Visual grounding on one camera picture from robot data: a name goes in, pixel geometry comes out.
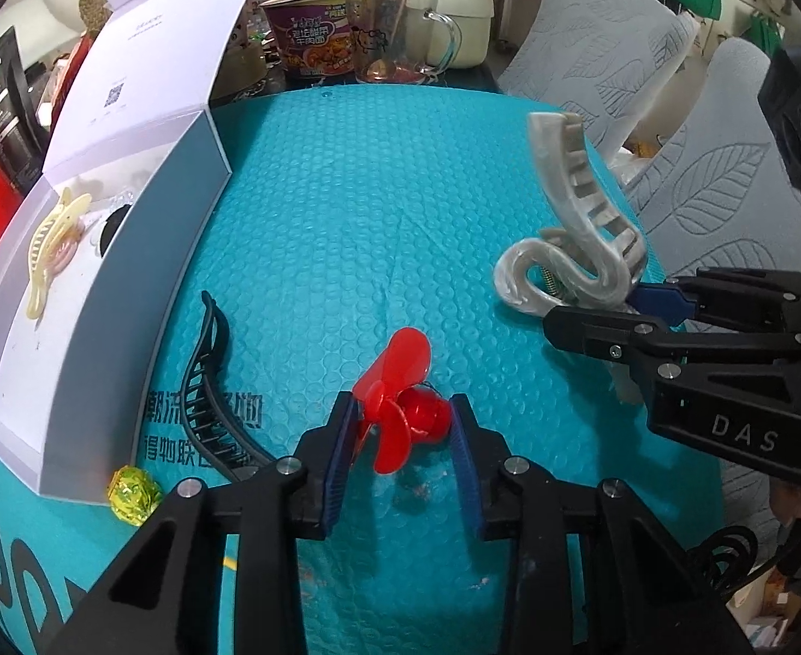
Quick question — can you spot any grey leaf cushion near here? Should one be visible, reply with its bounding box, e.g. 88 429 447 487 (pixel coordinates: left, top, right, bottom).
625 39 801 277

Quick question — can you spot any grey leaf cushion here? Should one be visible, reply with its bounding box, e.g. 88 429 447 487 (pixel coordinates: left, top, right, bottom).
625 39 801 277
498 0 699 163

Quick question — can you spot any teal bubble mailer mat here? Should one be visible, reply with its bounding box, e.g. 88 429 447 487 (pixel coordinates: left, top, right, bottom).
85 86 721 653

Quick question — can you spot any yellow-green lollipop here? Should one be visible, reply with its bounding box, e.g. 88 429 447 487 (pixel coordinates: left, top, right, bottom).
107 466 163 528

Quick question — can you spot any instant noodle cup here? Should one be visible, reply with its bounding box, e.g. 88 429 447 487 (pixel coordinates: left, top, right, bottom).
263 0 353 79

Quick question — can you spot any cream hair claw clip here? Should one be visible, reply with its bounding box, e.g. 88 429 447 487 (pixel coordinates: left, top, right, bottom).
26 188 92 321

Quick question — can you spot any black round hair tie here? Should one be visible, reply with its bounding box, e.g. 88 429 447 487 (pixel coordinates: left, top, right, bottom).
98 203 134 258

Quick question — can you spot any grey leaf cushion far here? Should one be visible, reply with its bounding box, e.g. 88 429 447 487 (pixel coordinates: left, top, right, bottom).
498 0 699 163

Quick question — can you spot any red flower hair clip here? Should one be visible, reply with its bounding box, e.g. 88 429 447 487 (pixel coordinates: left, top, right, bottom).
353 327 452 475

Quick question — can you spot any black snack pouch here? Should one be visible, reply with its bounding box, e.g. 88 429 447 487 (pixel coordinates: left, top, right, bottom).
0 27 49 195

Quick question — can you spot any glass mug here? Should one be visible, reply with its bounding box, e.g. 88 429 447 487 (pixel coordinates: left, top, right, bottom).
346 0 462 85

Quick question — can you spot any open lavender gift box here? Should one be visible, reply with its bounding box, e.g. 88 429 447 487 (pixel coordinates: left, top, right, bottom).
0 0 245 504

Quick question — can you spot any grey marbled hair claw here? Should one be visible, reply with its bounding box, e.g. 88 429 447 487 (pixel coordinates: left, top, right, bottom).
492 112 648 318

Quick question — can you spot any black hair claw clip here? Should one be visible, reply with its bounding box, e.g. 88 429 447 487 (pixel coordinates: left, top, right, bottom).
180 291 275 482

